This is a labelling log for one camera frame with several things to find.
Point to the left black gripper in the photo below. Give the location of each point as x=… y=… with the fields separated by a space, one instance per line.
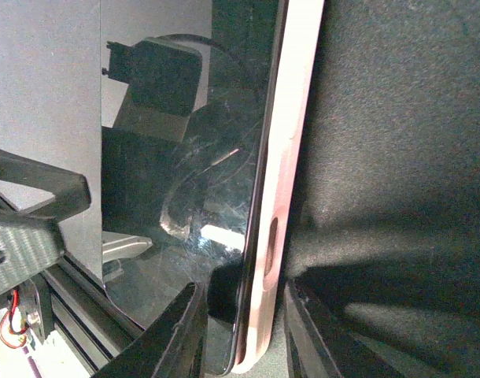
x=30 y=245

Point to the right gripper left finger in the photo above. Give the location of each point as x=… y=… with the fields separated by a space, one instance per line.
x=172 y=346

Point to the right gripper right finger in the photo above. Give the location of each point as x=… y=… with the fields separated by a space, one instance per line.
x=318 y=346

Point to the black phone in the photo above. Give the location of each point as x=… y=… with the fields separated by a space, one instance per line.
x=187 y=89

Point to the pink phone case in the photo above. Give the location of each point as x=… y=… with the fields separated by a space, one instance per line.
x=294 y=60

